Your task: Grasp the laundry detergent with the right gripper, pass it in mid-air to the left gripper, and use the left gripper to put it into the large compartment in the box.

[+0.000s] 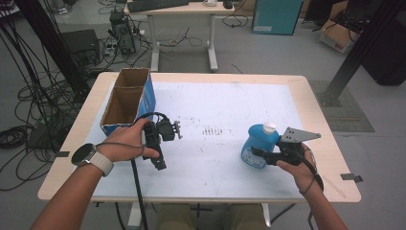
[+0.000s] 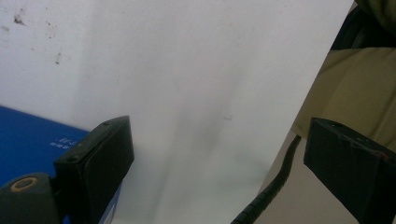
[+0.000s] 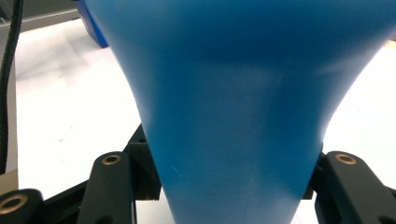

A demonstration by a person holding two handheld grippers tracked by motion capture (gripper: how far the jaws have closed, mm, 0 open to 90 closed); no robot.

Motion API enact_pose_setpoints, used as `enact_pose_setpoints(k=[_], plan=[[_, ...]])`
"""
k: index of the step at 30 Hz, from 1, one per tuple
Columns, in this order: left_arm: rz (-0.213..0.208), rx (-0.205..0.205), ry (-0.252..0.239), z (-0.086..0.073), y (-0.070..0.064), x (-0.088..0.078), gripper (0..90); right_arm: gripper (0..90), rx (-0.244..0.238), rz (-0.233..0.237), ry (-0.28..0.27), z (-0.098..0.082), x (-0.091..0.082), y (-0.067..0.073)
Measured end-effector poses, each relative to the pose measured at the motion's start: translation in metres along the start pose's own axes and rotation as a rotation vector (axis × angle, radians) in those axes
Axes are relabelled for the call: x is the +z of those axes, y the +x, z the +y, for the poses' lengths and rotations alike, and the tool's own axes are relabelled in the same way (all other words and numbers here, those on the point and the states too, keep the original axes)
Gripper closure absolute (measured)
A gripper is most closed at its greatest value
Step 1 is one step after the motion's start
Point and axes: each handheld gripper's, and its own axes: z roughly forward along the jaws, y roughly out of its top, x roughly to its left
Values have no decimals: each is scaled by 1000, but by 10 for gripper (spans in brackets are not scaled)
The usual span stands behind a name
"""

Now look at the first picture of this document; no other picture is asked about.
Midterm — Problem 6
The grey floor mat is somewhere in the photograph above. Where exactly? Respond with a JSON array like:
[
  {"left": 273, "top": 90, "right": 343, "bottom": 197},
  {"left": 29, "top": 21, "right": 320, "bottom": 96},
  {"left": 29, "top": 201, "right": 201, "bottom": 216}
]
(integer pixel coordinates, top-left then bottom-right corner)
[{"left": 309, "top": 80, "right": 376, "bottom": 133}]

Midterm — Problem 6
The person's left hand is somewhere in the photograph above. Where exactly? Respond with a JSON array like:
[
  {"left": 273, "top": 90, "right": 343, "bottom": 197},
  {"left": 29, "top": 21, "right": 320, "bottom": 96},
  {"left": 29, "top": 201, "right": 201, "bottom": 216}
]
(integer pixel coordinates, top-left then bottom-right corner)
[{"left": 95, "top": 117, "right": 161, "bottom": 164}]

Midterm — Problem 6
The black metal stand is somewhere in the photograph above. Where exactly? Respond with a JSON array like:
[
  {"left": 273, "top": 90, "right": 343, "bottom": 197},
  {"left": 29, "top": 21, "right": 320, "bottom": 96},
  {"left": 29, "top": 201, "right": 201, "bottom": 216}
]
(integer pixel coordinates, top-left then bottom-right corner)
[
  {"left": 317, "top": 0, "right": 406, "bottom": 108},
  {"left": 13, "top": 0, "right": 91, "bottom": 104}
]

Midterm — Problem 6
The black floor cable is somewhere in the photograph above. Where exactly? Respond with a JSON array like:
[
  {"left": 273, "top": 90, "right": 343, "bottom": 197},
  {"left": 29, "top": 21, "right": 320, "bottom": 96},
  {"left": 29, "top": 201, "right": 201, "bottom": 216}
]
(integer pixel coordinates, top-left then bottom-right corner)
[{"left": 221, "top": 6, "right": 253, "bottom": 29}]

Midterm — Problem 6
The blue bottle with white cap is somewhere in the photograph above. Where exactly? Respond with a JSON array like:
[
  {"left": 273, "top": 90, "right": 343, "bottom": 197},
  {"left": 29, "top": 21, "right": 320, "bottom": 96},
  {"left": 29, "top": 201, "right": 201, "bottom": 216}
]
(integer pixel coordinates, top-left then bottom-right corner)
[{"left": 240, "top": 122, "right": 282, "bottom": 170}]

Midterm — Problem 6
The brown cardboard carton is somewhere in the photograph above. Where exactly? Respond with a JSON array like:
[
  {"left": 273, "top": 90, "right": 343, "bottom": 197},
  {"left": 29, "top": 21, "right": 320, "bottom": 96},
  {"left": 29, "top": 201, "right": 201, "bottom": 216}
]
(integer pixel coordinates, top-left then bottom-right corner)
[{"left": 318, "top": 0, "right": 363, "bottom": 55}]

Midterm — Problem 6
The bundle of black floor cables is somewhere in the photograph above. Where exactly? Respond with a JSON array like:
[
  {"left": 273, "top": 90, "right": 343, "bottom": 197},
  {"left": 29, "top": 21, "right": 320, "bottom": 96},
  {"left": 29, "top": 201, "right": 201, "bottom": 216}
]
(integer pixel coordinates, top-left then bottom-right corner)
[{"left": 0, "top": 18, "right": 80, "bottom": 193}]

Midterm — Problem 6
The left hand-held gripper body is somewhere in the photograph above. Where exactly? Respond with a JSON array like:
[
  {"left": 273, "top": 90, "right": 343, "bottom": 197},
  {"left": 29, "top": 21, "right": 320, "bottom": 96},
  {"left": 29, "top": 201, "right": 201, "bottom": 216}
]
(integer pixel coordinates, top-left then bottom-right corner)
[{"left": 142, "top": 118, "right": 185, "bottom": 151}]

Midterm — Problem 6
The dark wrist cord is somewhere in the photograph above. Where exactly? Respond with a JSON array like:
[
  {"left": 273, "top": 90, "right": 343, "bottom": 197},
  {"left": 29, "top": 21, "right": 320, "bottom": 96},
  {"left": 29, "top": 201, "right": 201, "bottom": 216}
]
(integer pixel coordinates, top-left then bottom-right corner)
[{"left": 299, "top": 156, "right": 325, "bottom": 196}]

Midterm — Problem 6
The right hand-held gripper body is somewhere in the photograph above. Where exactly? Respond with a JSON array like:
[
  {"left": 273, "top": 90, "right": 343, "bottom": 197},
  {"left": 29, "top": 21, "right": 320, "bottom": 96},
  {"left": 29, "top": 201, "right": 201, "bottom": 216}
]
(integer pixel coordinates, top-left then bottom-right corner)
[{"left": 276, "top": 126, "right": 322, "bottom": 167}]

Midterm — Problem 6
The person's right hand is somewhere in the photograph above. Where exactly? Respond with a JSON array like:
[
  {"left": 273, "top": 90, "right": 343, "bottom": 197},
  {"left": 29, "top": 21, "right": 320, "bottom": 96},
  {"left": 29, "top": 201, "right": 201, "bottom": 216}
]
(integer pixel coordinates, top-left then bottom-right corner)
[{"left": 276, "top": 143, "right": 320, "bottom": 193}]

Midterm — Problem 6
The teal cabinet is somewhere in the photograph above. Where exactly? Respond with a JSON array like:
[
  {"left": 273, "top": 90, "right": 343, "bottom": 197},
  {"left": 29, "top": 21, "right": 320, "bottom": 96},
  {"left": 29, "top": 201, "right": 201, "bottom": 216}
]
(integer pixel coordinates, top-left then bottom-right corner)
[{"left": 251, "top": 0, "right": 305, "bottom": 36}]

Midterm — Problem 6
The smartwatch with white band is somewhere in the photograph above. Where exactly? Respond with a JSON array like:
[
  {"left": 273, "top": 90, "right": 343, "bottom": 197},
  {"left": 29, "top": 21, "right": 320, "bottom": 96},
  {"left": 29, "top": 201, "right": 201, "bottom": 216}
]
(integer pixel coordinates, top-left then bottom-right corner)
[{"left": 70, "top": 143, "right": 115, "bottom": 177}]

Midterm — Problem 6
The white table mat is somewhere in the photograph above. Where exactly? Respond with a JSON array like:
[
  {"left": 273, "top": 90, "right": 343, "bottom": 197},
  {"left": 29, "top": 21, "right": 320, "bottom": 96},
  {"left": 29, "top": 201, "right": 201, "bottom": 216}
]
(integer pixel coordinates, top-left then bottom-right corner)
[{"left": 84, "top": 80, "right": 305, "bottom": 196}]

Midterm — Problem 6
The cardboard box with blue outside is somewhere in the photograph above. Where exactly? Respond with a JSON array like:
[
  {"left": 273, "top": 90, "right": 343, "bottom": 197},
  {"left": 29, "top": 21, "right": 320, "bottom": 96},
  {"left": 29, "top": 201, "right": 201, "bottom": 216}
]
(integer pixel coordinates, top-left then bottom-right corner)
[{"left": 100, "top": 67, "right": 157, "bottom": 137}]

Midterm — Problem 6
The dark floor plate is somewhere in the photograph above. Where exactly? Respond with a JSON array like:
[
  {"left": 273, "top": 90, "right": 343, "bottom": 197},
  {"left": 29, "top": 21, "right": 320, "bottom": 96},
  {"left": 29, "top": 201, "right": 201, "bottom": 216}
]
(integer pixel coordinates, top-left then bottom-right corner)
[{"left": 27, "top": 123, "right": 65, "bottom": 151}]

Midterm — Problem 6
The white desk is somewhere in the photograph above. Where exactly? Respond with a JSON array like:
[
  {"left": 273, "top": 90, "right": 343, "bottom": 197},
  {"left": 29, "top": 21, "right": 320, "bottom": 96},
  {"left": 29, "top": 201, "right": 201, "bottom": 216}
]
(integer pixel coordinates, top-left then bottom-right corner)
[{"left": 124, "top": 0, "right": 236, "bottom": 73}]

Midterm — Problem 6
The black computer tower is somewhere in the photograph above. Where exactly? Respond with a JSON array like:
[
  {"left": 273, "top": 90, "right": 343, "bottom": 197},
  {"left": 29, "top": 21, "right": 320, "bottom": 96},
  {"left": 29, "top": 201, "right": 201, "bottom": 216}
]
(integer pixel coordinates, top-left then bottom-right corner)
[{"left": 109, "top": 11, "right": 137, "bottom": 56}]

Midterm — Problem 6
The black equipment box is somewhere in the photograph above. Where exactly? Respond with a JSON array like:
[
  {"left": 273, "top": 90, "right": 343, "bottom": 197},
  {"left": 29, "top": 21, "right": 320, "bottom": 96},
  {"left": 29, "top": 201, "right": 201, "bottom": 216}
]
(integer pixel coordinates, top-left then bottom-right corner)
[{"left": 60, "top": 29, "right": 101, "bottom": 66}]

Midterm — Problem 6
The black cabinet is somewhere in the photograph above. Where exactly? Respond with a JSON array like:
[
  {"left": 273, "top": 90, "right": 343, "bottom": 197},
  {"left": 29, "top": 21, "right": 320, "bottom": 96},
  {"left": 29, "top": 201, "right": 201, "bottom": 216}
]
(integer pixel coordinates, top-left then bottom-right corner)
[{"left": 360, "top": 9, "right": 406, "bottom": 86}]

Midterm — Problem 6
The black keyboard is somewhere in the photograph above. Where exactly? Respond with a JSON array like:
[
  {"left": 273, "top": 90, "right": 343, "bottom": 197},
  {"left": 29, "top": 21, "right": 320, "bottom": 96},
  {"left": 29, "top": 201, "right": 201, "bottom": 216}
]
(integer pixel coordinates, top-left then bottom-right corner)
[{"left": 127, "top": 0, "right": 190, "bottom": 13}]

